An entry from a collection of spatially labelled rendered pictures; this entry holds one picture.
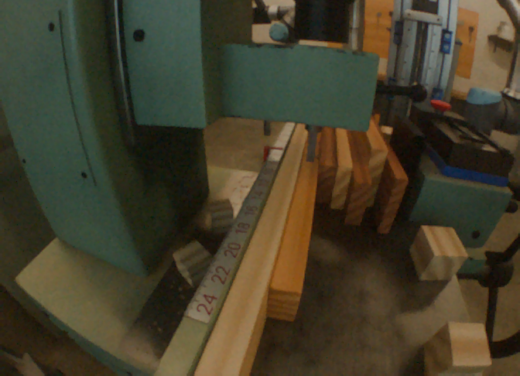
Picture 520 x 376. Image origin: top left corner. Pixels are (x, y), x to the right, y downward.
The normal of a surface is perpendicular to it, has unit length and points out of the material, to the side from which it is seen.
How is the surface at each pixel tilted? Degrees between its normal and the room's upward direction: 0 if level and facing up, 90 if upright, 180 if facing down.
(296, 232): 0
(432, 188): 90
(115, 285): 0
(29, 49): 90
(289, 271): 0
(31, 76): 90
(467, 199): 90
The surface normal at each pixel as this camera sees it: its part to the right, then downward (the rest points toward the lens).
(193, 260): 0.01, -0.85
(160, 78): -0.25, 0.50
